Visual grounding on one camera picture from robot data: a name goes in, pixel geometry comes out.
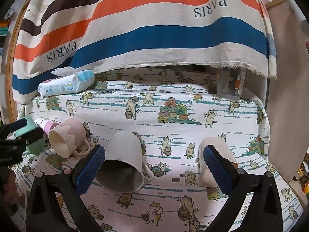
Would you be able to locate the white paper cup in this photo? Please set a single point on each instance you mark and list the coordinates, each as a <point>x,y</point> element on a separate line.
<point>210,149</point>

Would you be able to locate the cat print bed sheet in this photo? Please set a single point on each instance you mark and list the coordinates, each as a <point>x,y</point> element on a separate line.
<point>170,112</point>

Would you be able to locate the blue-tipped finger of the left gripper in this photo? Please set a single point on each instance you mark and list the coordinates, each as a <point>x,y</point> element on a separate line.
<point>12,127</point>

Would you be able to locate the wooden bed frame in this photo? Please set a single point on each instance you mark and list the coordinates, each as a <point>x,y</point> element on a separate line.
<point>10,108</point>

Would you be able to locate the white ceramic mug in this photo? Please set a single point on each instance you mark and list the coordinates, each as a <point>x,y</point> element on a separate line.
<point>123,170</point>

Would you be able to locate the clear plastic container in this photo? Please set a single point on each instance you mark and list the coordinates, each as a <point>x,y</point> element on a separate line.
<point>230,83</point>

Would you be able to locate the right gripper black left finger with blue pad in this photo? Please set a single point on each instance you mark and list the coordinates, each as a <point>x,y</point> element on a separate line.
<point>43,210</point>

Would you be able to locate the mint green mug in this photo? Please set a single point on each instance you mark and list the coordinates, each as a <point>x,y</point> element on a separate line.
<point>36,147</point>

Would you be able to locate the pink cat mug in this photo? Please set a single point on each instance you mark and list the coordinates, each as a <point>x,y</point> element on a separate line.
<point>69,138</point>

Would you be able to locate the person's left hand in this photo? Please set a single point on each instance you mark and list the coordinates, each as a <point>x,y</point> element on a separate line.
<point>10,189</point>

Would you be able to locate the wet wipes pack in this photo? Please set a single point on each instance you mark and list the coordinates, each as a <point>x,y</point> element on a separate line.
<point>68,81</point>

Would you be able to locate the striped Paris blanket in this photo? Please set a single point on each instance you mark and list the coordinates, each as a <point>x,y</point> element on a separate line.
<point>103,35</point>

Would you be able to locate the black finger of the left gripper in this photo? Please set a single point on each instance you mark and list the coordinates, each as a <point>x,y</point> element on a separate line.
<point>29,137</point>

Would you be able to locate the small pink white cup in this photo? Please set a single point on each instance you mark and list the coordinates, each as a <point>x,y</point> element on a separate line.
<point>46,124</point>

